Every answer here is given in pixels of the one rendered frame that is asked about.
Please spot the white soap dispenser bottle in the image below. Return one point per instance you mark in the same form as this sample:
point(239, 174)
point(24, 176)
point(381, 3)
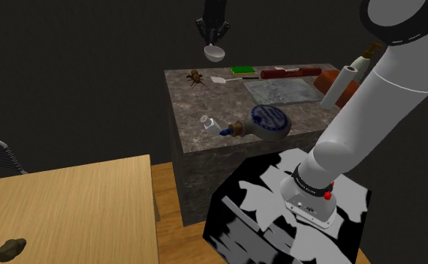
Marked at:
point(362, 64)

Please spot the olive brown long object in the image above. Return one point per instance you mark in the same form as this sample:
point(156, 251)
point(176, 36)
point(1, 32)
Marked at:
point(3, 250)

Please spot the blue patterned grey flask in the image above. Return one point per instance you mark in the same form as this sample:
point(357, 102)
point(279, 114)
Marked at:
point(269, 122)

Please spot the green yellow sponge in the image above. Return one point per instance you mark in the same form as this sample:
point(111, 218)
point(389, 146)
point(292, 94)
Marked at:
point(242, 70)

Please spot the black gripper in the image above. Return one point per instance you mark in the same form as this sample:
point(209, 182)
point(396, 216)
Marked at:
point(216, 11)

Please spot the brown bug figure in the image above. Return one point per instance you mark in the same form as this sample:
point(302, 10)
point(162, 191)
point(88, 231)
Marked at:
point(195, 78)

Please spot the white salt shaker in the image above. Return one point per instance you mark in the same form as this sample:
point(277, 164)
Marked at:
point(210, 123)

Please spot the red rolling pin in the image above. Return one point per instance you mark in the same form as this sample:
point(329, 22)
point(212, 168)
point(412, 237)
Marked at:
point(291, 72)

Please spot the grey flat tray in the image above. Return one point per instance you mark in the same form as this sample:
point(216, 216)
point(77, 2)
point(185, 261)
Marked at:
point(281, 91)

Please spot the light wooden table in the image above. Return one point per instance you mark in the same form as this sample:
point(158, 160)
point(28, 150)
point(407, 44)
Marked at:
point(71, 212)

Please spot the orange red box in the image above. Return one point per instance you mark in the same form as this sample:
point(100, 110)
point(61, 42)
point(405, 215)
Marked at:
point(327, 81)

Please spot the black grey patterned robot stand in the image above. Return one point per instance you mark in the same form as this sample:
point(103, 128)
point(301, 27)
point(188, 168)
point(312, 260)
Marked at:
point(243, 204)

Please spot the white paper towel roll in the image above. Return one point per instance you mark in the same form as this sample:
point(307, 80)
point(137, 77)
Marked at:
point(338, 87)

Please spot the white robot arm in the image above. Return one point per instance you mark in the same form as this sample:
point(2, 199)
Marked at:
point(367, 109)

